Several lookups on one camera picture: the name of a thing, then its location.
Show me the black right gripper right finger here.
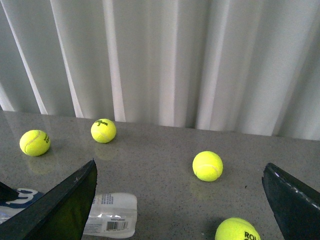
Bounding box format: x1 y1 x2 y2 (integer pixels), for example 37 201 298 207
261 162 320 240

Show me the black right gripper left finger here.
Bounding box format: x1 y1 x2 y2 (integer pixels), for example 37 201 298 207
0 160 98 240

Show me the clear Wilson tennis can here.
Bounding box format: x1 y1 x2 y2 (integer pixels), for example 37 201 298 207
0 188 137 239

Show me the Roland Garros tennis ball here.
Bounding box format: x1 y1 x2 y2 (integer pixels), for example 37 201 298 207
214 217 261 240

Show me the middle yellow tennis ball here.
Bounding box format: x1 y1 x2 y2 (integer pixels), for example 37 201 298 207
19 129 51 157

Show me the yellow tennis ball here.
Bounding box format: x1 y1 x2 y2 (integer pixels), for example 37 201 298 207
19 129 51 157
192 151 223 182

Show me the far Wilson tennis ball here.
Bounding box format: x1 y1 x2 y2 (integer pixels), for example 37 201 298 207
90 118 117 144

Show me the right yellow tennis ball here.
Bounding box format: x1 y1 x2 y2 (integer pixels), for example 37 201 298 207
192 151 223 182

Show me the white pleated curtain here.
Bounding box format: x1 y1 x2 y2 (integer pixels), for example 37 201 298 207
0 0 320 140

